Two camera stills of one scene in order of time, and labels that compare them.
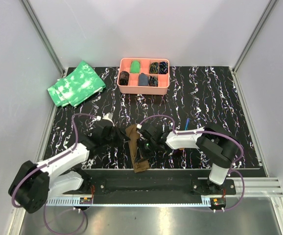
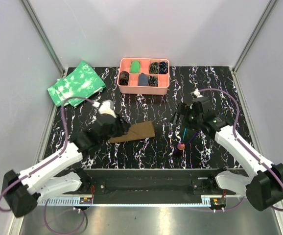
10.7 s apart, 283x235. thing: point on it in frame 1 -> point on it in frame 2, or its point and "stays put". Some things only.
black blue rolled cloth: [163, 67] stays put
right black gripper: [142, 154] -> [184, 109]
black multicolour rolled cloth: [153, 68] stays put
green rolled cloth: [135, 67] stays put
